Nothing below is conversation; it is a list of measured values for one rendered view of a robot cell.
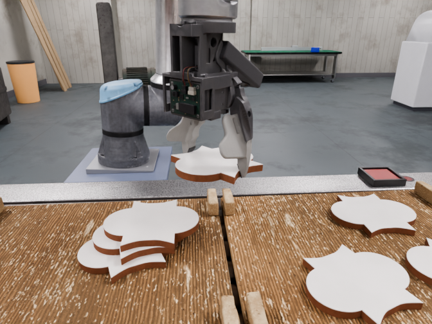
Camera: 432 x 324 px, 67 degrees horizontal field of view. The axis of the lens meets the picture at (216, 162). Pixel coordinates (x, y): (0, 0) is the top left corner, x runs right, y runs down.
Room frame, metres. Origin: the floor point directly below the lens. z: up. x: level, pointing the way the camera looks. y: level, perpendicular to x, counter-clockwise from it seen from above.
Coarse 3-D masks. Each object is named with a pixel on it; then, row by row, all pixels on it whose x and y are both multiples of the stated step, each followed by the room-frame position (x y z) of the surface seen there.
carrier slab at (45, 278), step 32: (0, 224) 0.47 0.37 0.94; (32, 224) 0.47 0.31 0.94; (64, 224) 0.47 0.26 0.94; (96, 224) 0.47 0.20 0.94; (0, 256) 0.39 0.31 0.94; (32, 256) 0.39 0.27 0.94; (64, 256) 0.39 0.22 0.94; (192, 256) 0.39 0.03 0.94; (224, 256) 0.39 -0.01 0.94; (0, 288) 0.33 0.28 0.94; (32, 288) 0.33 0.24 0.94; (64, 288) 0.33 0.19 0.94; (96, 288) 0.33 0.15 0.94; (128, 288) 0.33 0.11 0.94; (160, 288) 0.33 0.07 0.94; (192, 288) 0.33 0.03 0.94; (224, 288) 0.33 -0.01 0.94; (0, 320) 0.28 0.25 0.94; (32, 320) 0.28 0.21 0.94; (64, 320) 0.28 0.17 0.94; (96, 320) 0.28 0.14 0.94; (128, 320) 0.28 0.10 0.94; (160, 320) 0.28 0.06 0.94; (192, 320) 0.28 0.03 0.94
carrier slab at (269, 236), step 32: (352, 192) 0.59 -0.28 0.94; (384, 192) 0.59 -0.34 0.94; (256, 224) 0.47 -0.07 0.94; (288, 224) 0.47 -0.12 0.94; (320, 224) 0.47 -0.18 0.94; (416, 224) 0.47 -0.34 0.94; (256, 256) 0.39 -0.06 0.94; (288, 256) 0.39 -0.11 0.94; (320, 256) 0.39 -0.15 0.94; (256, 288) 0.33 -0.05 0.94; (288, 288) 0.33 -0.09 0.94; (416, 288) 0.33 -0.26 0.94; (288, 320) 0.28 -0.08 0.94; (320, 320) 0.28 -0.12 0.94; (352, 320) 0.28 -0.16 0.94; (384, 320) 0.28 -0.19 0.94; (416, 320) 0.28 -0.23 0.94
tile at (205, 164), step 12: (180, 156) 0.47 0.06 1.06; (192, 156) 0.48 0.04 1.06; (204, 156) 0.48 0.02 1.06; (216, 156) 0.48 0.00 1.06; (252, 156) 0.49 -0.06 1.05; (180, 168) 0.42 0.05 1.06; (192, 168) 0.43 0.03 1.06; (204, 168) 0.43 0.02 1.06; (216, 168) 0.43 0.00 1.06; (228, 168) 0.43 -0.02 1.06; (252, 168) 0.45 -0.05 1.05; (192, 180) 0.41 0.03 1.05; (204, 180) 0.41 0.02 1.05; (216, 180) 0.41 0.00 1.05; (228, 180) 0.41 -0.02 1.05
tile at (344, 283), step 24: (312, 264) 0.36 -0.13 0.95; (336, 264) 0.36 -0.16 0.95; (360, 264) 0.36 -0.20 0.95; (384, 264) 0.36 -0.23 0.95; (312, 288) 0.31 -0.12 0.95; (336, 288) 0.31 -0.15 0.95; (360, 288) 0.31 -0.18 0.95; (384, 288) 0.31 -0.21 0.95; (336, 312) 0.28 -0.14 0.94; (360, 312) 0.28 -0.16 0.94; (384, 312) 0.28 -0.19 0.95
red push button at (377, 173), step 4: (368, 172) 0.70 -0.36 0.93; (372, 172) 0.70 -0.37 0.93; (376, 172) 0.70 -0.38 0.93; (380, 172) 0.70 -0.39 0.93; (384, 172) 0.70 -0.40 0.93; (388, 172) 0.70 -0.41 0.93; (372, 176) 0.68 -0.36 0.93; (376, 176) 0.68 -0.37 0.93; (380, 176) 0.68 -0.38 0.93; (384, 176) 0.68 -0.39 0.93; (388, 176) 0.68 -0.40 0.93; (392, 176) 0.68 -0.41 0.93; (396, 176) 0.68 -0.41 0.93
